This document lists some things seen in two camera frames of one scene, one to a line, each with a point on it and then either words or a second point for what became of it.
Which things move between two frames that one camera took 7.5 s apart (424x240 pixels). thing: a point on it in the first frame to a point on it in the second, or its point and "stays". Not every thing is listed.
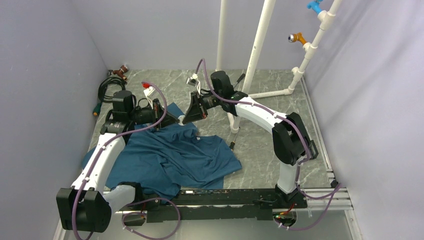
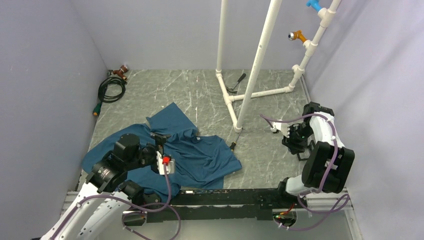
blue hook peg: [315, 6] stays
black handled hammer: [241, 77] stays
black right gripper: [195, 111] to [294, 146]
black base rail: [207, 204] stays
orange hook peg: [293, 38] stays
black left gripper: [158, 111] to [159, 140]
